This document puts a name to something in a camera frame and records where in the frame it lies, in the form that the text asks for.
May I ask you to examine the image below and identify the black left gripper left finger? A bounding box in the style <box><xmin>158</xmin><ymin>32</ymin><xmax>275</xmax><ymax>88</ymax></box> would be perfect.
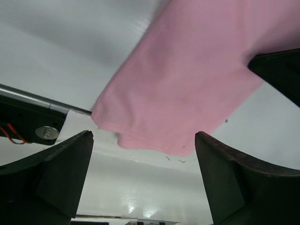
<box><xmin>0</xmin><ymin>130</ymin><xmax>94</xmax><ymax>225</ymax></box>

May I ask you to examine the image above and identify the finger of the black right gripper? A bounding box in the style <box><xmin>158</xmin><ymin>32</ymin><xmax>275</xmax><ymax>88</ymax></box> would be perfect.
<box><xmin>247</xmin><ymin>48</ymin><xmax>300</xmax><ymax>106</ymax></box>

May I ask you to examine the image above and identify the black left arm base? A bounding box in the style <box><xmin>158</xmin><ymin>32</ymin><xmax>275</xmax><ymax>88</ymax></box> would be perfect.
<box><xmin>0</xmin><ymin>95</ymin><xmax>66</xmax><ymax>145</ymax></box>

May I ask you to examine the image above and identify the pink t shirt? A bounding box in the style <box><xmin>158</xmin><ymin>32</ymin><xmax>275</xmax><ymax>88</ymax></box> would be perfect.
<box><xmin>91</xmin><ymin>0</ymin><xmax>300</xmax><ymax>156</ymax></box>

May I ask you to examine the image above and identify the aluminium table front rail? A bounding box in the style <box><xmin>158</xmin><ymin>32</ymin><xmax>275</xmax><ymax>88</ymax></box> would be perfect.
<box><xmin>0</xmin><ymin>84</ymin><xmax>91</xmax><ymax>115</ymax></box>

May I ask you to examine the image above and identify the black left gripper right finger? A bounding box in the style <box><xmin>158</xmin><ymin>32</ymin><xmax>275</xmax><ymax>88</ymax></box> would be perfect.
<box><xmin>195</xmin><ymin>132</ymin><xmax>300</xmax><ymax>225</ymax></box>

